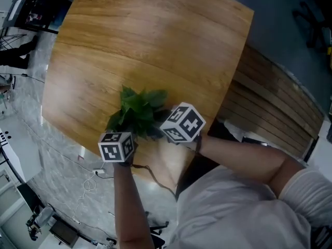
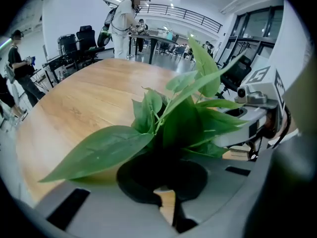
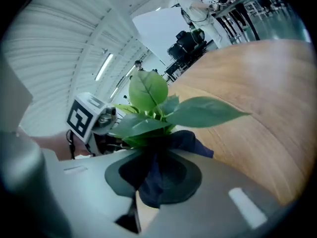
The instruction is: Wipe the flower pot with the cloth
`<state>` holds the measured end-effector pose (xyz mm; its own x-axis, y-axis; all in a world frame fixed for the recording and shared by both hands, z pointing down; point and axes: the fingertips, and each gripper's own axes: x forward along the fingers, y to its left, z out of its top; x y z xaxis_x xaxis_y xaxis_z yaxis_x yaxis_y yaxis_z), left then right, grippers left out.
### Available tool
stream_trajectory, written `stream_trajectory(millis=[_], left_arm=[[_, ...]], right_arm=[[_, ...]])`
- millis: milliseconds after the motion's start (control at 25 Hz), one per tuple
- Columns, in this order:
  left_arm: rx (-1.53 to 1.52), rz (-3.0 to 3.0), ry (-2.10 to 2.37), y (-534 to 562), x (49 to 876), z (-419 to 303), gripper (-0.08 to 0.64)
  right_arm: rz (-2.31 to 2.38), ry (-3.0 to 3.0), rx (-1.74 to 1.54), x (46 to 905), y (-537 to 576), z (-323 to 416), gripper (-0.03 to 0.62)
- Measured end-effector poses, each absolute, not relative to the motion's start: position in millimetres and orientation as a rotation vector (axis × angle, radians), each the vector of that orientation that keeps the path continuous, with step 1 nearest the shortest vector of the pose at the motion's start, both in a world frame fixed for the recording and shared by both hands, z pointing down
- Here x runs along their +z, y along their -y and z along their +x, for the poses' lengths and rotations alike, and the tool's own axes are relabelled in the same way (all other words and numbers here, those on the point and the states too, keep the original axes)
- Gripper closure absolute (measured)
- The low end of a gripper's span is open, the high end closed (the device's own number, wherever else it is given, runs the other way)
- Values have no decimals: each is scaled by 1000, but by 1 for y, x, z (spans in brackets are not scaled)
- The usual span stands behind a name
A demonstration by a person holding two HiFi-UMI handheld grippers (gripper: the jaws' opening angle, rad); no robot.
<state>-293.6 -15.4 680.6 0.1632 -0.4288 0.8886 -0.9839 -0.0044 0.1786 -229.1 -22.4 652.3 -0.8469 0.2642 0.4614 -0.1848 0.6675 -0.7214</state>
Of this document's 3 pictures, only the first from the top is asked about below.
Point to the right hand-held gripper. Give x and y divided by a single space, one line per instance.
184 123

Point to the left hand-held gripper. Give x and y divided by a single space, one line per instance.
114 149

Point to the flower pot with green plant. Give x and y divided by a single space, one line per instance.
140 110

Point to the person's left forearm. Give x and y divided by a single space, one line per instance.
132 206

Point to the person's right forearm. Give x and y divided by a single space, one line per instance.
241 159

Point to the white power strip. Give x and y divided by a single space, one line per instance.
98 170

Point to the wooden slatted bench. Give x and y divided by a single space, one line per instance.
269 102

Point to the black office chair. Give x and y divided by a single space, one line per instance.
157 233

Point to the white cabinet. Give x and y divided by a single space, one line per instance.
18 149

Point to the black box on floor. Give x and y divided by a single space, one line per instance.
63 232

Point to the person's white shirt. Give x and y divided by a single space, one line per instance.
233 216

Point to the black shelf unit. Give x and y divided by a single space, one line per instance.
39 12

